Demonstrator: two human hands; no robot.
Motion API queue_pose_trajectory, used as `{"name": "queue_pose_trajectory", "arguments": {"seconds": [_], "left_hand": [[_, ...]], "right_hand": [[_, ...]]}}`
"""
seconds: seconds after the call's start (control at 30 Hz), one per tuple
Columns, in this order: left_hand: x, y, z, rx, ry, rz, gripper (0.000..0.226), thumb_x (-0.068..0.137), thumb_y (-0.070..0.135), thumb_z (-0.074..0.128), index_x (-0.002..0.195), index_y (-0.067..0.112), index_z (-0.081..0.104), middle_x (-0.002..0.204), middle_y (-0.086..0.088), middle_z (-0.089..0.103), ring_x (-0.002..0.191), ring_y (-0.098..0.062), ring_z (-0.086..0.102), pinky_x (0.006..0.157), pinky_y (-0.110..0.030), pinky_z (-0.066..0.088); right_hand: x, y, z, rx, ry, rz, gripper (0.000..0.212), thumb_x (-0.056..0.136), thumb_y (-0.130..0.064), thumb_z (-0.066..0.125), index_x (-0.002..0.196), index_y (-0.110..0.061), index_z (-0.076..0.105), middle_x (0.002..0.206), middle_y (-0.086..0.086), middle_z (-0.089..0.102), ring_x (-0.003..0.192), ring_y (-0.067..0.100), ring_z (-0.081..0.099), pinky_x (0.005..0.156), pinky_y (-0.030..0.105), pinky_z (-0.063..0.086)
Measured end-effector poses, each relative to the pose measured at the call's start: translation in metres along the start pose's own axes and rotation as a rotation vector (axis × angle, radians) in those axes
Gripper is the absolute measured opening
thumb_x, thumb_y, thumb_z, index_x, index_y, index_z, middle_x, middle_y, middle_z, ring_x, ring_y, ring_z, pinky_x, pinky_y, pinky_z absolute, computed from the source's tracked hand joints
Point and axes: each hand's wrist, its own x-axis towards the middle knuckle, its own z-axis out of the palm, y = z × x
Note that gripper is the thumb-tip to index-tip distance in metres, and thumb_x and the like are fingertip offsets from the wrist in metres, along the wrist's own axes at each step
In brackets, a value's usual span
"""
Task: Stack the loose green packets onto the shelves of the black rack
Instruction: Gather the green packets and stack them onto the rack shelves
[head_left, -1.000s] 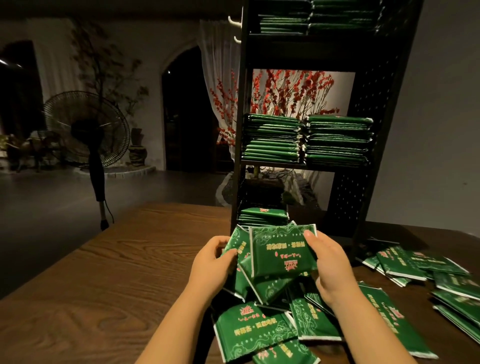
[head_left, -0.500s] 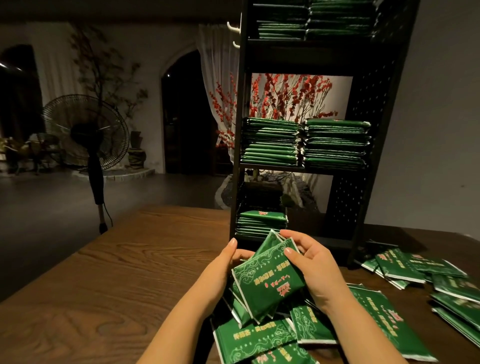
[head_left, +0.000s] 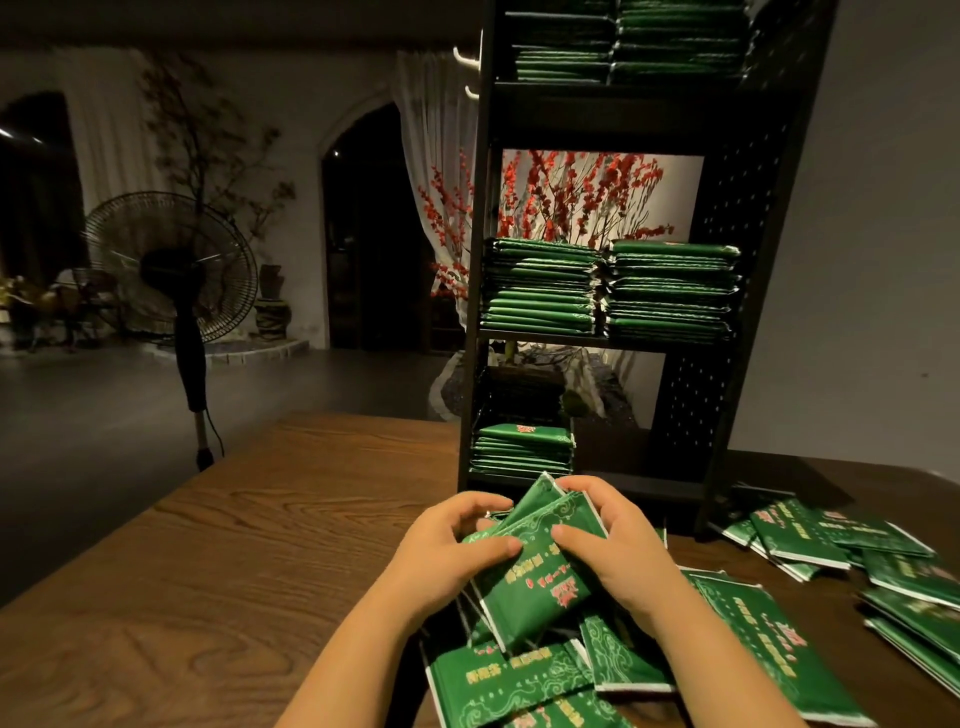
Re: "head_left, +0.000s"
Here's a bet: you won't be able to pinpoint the bare branched tree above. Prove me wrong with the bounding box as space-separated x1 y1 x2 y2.
138 52 299 264

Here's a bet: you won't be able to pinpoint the person's left forearm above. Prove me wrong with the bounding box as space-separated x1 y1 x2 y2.
274 600 452 728

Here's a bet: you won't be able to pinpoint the red berry branches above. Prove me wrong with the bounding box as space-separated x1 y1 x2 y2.
417 150 677 294

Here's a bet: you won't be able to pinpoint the white curtain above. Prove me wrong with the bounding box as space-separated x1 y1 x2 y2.
393 48 482 302
52 48 167 219

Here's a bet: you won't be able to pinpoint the bundle of green packets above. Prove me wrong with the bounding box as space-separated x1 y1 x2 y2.
465 471 611 654

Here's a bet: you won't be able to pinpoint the person's left hand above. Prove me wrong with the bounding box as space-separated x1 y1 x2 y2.
375 490 527 632

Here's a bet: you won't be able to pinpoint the black metal shelf rack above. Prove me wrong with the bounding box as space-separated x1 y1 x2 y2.
457 0 842 527

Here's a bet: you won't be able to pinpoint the black standing fan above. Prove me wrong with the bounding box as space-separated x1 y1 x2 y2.
82 190 263 471

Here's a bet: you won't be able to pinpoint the person's right hand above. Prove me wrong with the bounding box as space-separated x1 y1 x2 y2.
549 474 707 639

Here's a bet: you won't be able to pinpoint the dark vase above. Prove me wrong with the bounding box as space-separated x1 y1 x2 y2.
252 262 294 342

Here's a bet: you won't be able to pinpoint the pile of green packets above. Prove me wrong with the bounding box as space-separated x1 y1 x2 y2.
423 480 960 728

